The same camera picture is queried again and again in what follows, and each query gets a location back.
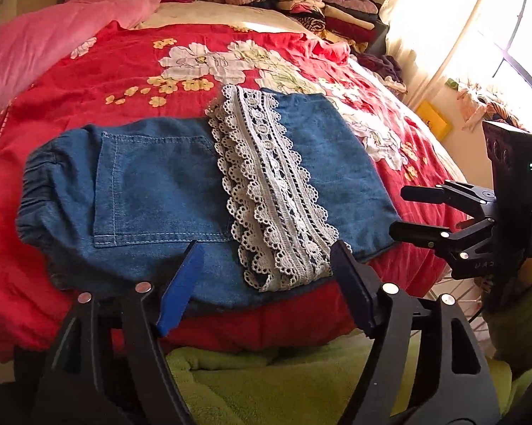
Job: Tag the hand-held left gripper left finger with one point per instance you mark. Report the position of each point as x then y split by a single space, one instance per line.
181 287

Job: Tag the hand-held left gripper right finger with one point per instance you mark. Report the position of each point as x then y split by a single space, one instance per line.
359 294

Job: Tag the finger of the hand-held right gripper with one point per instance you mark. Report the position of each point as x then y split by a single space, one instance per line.
425 194
418 232

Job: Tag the blue denim pants lace trim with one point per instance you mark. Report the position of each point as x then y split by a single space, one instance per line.
159 186

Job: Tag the person's right forearm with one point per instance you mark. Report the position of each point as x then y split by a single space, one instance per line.
522 318

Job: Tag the yellow box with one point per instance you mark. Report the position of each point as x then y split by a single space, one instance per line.
434 119

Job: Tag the patterned cloth heap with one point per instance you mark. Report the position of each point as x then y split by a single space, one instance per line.
483 104

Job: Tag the green towel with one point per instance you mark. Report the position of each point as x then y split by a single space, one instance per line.
270 385

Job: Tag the purple cloth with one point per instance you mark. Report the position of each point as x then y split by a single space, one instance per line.
381 66

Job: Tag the cream curtain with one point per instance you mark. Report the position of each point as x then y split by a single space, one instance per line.
425 31

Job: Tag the window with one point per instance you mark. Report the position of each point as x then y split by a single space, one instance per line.
529 31

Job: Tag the pile of folded clothes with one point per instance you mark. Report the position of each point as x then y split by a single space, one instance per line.
336 13

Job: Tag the red floral bedsheet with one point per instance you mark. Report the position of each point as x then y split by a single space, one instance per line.
93 75

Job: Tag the cream bedsheet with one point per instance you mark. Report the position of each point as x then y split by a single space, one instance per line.
204 11

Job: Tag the pink duvet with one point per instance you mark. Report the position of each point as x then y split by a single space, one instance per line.
48 22

